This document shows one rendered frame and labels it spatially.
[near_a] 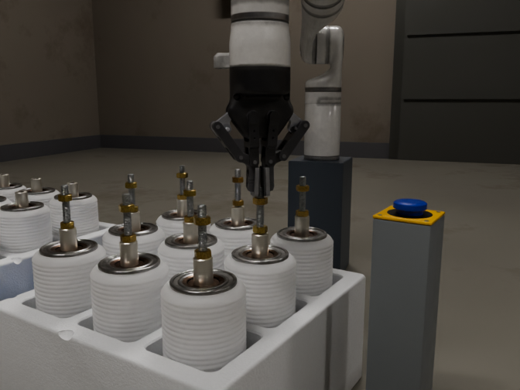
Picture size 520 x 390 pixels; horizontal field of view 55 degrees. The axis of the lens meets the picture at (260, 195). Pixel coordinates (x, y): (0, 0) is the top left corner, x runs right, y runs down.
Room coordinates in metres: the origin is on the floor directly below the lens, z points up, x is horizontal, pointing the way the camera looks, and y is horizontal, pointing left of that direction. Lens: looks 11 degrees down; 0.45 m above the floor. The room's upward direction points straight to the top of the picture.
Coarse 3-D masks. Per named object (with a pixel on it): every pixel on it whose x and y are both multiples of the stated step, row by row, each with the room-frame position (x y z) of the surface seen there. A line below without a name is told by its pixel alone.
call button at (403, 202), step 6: (396, 204) 0.59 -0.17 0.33; (402, 204) 0.59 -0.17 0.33; (408, 204) 0.58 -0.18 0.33; (414, 204) 0.58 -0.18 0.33; (420, 204) 0.58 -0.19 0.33; (426, 204) 0.59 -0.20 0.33; (396, 210) 0.60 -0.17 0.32; (402, 210) 0.59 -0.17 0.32; (408, 210) 0.58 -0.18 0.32; (414, 210) 0.58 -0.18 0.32; (420, 210) 0.58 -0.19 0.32
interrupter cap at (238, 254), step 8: (240, 248) 0.65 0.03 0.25; (248, 248) 0.65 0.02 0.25; (272, 248) 0.65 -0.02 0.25; (280, 248) 0.65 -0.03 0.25; (232, 256) 0.62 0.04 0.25; (240, 256) 0.62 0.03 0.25; (248, 256) 0.62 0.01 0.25; (272, 256) 0.62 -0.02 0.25; (280, 256) 0.62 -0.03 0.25; (288, 256) 0.62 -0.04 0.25; (256, 264) 0.59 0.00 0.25; (264, 264) 0.59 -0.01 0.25
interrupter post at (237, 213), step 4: (232, 208) 0.78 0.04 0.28; (236, 208) 0.78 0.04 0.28; (240, 208) 0.78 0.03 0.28; (244, 208) 0.79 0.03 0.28; (232, 212) 0.78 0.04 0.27; (236, 212) 0.78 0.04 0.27; (240, 212) 0.78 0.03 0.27; (244, 212) 0.79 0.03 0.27; (232, 216) 0.79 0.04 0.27; (236, 216) 0.78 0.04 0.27; (240, 216) 0.78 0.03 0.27; (244, 216) 0.79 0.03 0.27; (232, 220) 0.79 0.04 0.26; (236, 220) 0.78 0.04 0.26; (240, 220) 0.78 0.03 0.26; (244, 220) 0.79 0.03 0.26; (232, 224) 0.79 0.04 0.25; (236, 224) 0.78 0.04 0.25; (240, 224) 0.78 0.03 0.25; (244, 224) 0.79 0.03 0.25
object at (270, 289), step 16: (240, 272) 0.59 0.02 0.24; (256, 272) 0.58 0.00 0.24; (272, 272) 0.58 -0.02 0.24; (288, 272) 0.60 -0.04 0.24; (256, 288) 0.58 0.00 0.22; (272, 288) 0.58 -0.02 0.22; (288, 288) 0.60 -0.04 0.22; (256, 304) 0.58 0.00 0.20; (272, 304) 0.58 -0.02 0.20; (288, 304) 0.60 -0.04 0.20; (256, 320) 0.58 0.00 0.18; (272, 320) 0.58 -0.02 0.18
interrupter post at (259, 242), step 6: (252, 234) 0.62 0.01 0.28; (258, 234) 0.62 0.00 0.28; (264, 234) 0.62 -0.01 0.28; (252, 240) 0.62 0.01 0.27; (258, 240) 0.62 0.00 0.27; (264, 240) 0.62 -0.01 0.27; (252, 246) 0.62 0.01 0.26; (258, 246) 0.62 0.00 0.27; (264, 246) 0.62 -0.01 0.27; (252, 252) 0.62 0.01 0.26; (258, 252) 0.62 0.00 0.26; (264, 252) 0.62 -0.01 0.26
